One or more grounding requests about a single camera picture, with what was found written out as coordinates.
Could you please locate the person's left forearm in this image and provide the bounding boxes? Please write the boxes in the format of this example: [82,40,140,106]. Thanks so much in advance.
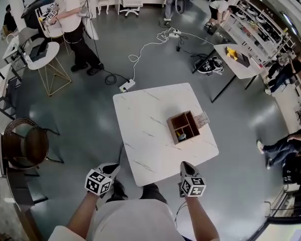
[65,193,101,238]

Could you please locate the black bag white print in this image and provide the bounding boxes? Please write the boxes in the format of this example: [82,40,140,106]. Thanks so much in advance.
[282,154,301,185]

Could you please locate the grey chair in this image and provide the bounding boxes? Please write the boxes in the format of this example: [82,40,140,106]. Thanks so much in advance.
[18,27,45,50]

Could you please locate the black floor cable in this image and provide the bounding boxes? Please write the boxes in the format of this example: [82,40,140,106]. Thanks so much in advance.
[90,31,131,85]

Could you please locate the printed white card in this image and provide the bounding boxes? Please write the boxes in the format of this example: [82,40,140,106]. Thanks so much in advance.
[194,111,211,130]

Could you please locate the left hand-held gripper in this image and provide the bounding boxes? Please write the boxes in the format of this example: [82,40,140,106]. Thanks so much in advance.
[84,162,121,198]

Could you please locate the yellow object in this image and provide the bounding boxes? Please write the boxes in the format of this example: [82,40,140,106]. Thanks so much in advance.
[225,46,239,60]

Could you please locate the brown wooden compartment box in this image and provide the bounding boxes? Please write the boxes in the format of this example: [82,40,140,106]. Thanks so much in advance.
[167,110,201,145]

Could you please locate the thin black cable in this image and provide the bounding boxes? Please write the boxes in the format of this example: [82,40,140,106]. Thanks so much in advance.
[117,143,125,166]

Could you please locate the black metal stand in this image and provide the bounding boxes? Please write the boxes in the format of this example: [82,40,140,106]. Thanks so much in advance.
[264,187,301,218]

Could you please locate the white shelving rack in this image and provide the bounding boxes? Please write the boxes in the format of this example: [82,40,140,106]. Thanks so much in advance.
[224,0,299,67]

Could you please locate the person's white shirt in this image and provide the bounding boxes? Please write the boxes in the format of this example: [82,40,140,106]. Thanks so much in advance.
[47,199,189,241]

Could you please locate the person's right forearm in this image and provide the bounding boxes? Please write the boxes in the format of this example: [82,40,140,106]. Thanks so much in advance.
[185,196,220,241]

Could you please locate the round white table gold legs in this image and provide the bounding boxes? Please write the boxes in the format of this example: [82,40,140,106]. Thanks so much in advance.
[27,42,72,97]
[44,21,75,56]

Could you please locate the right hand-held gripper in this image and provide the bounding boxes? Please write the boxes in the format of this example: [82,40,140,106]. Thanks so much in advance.
[177,161,207,198]

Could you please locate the long white cable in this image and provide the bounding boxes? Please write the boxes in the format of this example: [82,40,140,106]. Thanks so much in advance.
[128,28,216,82]

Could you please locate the black bag white straps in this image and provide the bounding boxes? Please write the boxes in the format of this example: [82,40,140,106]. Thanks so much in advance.
[194,56,224,76]

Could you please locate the white marble square table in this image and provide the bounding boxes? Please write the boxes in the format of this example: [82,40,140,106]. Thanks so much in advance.
[112,82,219,187]

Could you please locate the white desk black legs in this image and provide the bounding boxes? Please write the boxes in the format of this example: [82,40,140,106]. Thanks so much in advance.
[192,43,259,103]

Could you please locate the dark round wicker chair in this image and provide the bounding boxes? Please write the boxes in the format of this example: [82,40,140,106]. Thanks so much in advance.
[2,117,65,171]

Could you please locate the black open case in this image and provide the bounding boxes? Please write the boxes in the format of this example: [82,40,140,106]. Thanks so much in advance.
[30,43,49,62]

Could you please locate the white side table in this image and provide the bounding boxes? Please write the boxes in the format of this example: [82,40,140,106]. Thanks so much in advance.
[0,63,23,120]

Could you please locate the person's black trousers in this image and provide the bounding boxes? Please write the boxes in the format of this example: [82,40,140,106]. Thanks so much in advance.
[106,179,168,204]

